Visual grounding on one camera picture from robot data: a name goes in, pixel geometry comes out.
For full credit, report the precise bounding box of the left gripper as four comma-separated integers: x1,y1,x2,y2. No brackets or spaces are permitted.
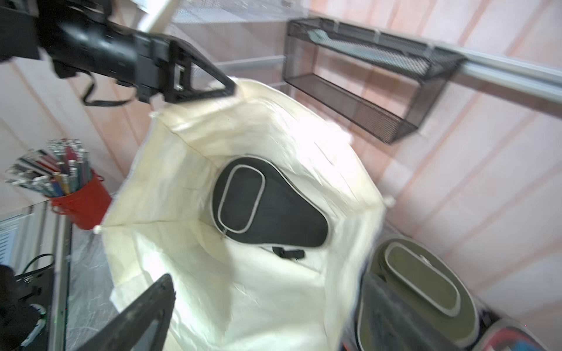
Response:
133,32,236,103

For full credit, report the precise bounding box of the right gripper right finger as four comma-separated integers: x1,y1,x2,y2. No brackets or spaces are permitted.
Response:
357,273,458,350

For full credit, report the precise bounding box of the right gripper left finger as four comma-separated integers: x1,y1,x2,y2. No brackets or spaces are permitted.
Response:
79,273,176,351

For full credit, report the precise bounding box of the green paddle cover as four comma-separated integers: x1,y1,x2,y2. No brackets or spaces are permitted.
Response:
367,237,480,350

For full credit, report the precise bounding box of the Deerway paddle set pack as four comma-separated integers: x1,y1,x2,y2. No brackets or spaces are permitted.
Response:
472,318,548,351

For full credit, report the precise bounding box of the canvas tote bag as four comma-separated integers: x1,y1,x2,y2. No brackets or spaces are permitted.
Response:
97,79,386,350

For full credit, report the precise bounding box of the black paddle cover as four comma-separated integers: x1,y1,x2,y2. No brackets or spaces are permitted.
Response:
210,155,330,260

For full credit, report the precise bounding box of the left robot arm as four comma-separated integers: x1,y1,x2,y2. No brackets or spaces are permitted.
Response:
1,1,236,104

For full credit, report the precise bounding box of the red pen cup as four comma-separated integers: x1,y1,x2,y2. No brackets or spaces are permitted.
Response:
6,138,112,230

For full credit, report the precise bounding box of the black mesh basket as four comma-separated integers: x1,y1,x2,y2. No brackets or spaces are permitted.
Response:
282,18,465,145

